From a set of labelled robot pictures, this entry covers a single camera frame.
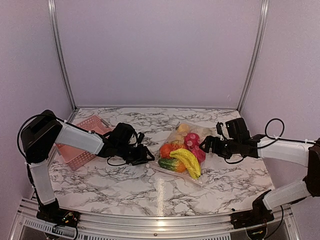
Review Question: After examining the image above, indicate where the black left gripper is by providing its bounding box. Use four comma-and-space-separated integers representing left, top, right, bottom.
116, 142, 156, 166

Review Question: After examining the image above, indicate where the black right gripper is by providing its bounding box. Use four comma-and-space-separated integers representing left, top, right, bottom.
199, 135, 241, 159

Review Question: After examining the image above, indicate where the red fake dragon fruit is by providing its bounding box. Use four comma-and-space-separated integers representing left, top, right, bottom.
184, 132, 201, 150
190, 146, 206, 165

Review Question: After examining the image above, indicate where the yellow fake banana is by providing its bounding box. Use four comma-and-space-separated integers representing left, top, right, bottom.
170, 148, 202, 180

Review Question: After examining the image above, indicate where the orange green fake mango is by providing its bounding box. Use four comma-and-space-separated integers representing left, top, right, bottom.
158, 158, 186, 173

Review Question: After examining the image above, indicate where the clear zip top bag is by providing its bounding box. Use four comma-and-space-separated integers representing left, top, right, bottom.
150, 121, 217, 186

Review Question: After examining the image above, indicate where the yellow fake lemon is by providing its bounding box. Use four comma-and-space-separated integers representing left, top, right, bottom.
176, 123, 191, 134

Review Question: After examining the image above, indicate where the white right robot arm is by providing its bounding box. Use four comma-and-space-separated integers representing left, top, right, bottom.
199, 134, 320, 224

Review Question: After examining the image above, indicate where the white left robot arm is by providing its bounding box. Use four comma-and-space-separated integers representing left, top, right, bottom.
16, 109, 155, 223

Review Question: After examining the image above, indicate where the pink plastic basket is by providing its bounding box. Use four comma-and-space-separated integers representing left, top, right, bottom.
55, 115, 112, 171

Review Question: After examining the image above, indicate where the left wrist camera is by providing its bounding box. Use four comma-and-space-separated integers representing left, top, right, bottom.
108, 122, 145, 147

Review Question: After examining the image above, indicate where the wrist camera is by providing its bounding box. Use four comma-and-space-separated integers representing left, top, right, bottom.
216, 117, 251, 143
108, 122, 145, 147

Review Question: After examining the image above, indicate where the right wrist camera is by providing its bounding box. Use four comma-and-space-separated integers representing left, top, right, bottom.
216, 117, 251, 143

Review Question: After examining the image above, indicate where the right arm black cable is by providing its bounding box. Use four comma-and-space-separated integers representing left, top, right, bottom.
224, 117, 313, 165

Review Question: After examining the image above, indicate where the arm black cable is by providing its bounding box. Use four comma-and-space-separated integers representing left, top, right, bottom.
16, 113, 68, 161
224, 117, 313, 165

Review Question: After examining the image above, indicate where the front aluminium rail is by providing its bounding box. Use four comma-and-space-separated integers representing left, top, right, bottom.
9, 197, 301, 240

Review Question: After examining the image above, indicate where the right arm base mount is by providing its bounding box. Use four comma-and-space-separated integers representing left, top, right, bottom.
230, 190, 275, 229

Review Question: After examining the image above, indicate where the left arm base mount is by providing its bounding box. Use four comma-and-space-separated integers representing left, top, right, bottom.
36, 199, 80, 228

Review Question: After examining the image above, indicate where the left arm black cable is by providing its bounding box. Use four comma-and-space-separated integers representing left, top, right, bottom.
16, 113, 68, 161

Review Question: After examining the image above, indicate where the right aluminium frame post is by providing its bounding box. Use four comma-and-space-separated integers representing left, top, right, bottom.
237, 0, 270, 113

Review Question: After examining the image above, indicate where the aluminium frame post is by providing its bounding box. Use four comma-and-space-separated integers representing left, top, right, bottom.
237, 0, 270, 113
47, 0, 77, 112

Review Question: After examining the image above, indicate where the left aluminium frame post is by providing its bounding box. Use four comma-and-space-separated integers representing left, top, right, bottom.
47, 0, 77, 112

